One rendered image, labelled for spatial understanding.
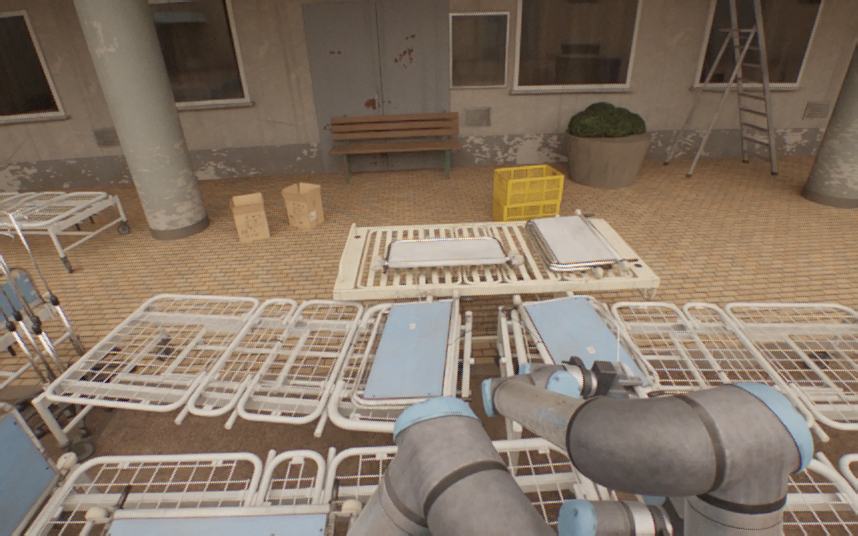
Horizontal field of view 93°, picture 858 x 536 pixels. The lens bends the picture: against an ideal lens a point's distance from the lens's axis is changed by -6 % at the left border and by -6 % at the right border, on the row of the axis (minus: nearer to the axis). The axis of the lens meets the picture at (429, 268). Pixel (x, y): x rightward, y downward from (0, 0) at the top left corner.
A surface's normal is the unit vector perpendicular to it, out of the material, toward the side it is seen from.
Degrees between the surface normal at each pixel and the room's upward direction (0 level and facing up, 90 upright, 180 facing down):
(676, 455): 52
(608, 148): 101
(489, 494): 17
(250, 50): 90
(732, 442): 42
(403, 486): 59
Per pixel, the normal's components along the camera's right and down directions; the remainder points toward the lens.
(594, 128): 0.04, 0.21
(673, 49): 0.05, 0.49
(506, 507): 0.33, -0.65
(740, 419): 0.03, -0.63
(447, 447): -0.24, -0.80
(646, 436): -0.56, -0.46
